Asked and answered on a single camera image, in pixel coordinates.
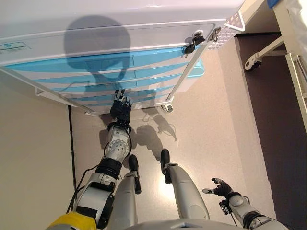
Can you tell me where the blue white cart drawer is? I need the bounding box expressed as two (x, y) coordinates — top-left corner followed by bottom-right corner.
(49, 73), (182, 101)
(68, 84), (178, 106)
(79, 93), (173, 112)
(33, 62), (187, 93)
(3, 46), (192, 81)

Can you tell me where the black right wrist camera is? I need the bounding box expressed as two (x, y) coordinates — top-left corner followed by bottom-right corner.
(218, 200), (232, 215)

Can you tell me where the silver right robot leg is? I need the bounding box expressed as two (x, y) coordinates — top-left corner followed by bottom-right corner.
(160, 148), (211, 221)

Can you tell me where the white medical cart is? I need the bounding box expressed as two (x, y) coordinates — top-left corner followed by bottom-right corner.
(0, 0), (247, 116)

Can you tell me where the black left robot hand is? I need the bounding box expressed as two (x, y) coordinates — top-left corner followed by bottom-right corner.
(109, 89), (134, 127)

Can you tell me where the white side bin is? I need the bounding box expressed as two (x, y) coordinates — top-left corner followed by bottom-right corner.
(35, 86), (95, 113)

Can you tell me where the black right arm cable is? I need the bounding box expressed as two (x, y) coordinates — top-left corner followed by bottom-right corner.
(229, 210), (238, 226)

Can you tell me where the bed caster wheel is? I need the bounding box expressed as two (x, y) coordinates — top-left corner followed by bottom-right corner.
(244, 56), (261, 72)

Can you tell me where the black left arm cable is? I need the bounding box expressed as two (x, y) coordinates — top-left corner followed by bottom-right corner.
(66, 123), (133, 214)

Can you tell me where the printed cart label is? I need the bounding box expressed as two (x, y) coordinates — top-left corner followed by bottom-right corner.
(0, 42), (32, 53)

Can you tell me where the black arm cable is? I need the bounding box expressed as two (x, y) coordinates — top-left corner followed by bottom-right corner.
(66, 123), (133, 214)
(229, 210), (238, 226)

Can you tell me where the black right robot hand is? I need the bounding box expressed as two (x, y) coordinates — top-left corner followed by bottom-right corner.
(202, 177), (235, 198)

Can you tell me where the black key bunch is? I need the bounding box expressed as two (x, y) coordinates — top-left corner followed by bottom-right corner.
(183, 30), (206, 58)

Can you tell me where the grey robot torso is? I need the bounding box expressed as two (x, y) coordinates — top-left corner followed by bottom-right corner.
(124, 217), (243, 230)

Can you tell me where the black floor edge strip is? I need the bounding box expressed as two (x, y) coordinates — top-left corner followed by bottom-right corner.
(68, 105), (78, 192)

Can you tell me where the perforated white side shelf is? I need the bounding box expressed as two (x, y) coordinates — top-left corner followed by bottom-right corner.
(206, 11), (247, 51)

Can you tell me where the blue lidded waste bin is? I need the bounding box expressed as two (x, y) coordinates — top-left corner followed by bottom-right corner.
(184, 59), (206, 93)

